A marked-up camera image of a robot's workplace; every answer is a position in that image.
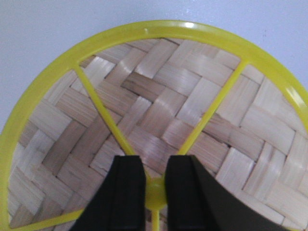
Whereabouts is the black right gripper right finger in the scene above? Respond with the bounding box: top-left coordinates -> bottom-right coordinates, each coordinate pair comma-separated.
165,155 -> 301,231

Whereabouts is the woven bamboo steamer lid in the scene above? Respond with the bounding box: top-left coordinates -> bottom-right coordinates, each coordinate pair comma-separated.
0,21 -> 308,231

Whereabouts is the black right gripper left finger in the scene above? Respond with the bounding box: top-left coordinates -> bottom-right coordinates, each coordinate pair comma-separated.
71,155 -> 146,231

